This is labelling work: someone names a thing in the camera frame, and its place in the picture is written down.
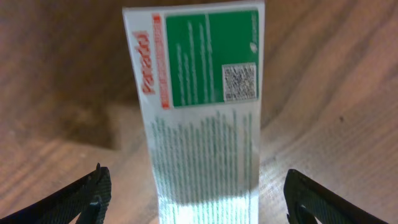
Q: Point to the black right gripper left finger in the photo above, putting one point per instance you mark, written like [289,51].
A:
[86,200]

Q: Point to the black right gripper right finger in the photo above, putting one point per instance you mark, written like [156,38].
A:
[309,202]

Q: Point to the white green medicine box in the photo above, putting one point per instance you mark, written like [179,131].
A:
[198,71]

